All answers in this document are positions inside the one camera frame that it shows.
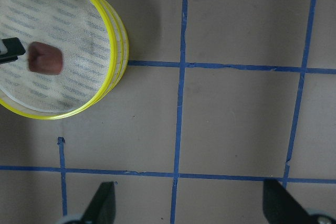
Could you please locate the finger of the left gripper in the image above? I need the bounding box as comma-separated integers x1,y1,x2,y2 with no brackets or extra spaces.
1,37,26,63

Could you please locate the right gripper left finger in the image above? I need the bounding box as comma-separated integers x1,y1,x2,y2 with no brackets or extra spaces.
80,182,116,223

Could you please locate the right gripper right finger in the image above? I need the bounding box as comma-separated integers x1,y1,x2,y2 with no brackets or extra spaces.
262,179,314,224

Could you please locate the brown bun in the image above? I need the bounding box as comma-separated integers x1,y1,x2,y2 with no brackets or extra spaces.
28,41,64,76

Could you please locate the yellow top steamer layer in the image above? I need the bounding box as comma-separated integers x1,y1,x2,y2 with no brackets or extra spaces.
1,0,110,120

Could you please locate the yellow steamer layer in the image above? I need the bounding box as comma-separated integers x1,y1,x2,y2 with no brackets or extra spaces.
89,0,129,105
1,0,110,120

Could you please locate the yellow bottom steamer layer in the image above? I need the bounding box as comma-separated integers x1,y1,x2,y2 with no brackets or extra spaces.
89,0,129,105

